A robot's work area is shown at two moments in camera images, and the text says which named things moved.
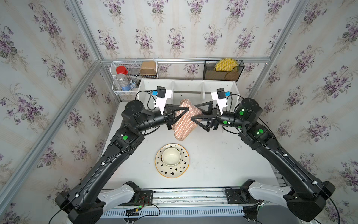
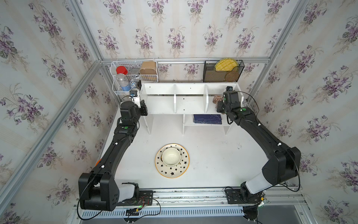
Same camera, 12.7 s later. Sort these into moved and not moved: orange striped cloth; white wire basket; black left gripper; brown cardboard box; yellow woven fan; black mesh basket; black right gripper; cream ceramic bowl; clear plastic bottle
Moved: black left gripper; black right gripper; orange striped cloth
Not moved: black mesh basket; white wire basket; clear plastic bottle; brown cardboard box; cream ceramic bowl; yellow woven fan
